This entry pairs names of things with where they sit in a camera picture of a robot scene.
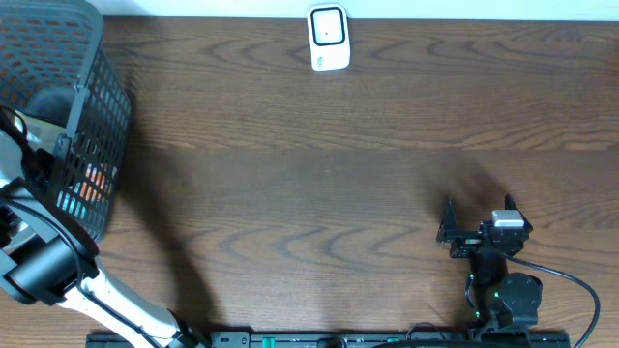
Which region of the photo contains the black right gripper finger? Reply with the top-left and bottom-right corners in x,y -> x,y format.
437,198 -> 458,242
504,194 -> 532,228

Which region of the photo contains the small orange juice box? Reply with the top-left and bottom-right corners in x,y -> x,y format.
71,164 -> 118,202

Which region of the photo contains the large white snack bag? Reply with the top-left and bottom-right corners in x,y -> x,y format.
13,114 -> 65,153

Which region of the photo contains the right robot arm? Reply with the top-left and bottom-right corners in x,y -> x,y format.
436,195 -> 543,342

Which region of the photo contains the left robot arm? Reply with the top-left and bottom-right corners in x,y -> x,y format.
1,176 -> 211,347

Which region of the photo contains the white barcode scanner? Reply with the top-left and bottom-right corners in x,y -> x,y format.
307,4 -> 351,72

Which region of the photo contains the grey plastic mesh basket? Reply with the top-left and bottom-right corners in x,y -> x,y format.
1,1 -> 133,242

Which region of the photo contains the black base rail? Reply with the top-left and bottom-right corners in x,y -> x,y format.
85,330 -> 573,348

